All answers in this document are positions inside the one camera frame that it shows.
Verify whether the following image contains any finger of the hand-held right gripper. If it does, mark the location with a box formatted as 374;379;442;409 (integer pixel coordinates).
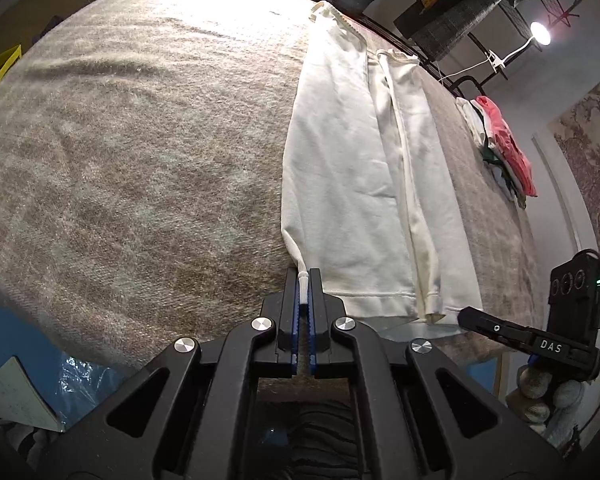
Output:
457;306;537;357

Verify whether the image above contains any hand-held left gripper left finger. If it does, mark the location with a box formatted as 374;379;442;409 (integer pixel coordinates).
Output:
40;269;301;480

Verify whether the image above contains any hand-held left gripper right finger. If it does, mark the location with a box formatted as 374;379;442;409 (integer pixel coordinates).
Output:
307;269;566;480

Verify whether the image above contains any cream white garment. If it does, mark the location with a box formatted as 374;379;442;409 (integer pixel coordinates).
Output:
280;1;484;327

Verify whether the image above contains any pile of folded clothes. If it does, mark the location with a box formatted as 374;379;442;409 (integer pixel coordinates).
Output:
474;95;539;199

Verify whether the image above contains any person's right hand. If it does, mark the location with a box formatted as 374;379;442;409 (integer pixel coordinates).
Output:
505;360;587;449

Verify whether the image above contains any light grey garment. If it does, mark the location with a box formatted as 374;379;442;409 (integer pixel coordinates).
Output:
490;161;528;210

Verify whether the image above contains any white folded garment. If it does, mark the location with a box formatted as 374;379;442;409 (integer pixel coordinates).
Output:
454;97;497;150

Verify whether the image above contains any clear plastic bag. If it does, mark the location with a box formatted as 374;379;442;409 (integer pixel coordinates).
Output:
54;354;131;433

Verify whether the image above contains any beige brown woven blanket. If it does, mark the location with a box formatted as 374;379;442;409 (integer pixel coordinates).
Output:
0;0;541;376

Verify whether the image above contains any clip-on desk lamp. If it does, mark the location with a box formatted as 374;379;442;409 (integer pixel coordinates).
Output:
439;35;537;85

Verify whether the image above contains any white clip lamp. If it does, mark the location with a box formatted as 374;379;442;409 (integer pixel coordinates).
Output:
529;20;554;47

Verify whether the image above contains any white notebook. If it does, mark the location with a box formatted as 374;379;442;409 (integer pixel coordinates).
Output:
0;357;67;433

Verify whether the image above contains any dark wicker shelf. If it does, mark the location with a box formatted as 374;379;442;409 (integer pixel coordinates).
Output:
393;0;543;60

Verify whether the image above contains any yellow stool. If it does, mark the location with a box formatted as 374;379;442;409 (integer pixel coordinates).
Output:
0;44;25;102

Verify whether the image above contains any landscape wall tapestry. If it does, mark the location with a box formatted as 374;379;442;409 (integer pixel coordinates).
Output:
553;79;600;291

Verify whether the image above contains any black metal bed frame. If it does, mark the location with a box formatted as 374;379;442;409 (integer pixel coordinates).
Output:
204;0;511;99

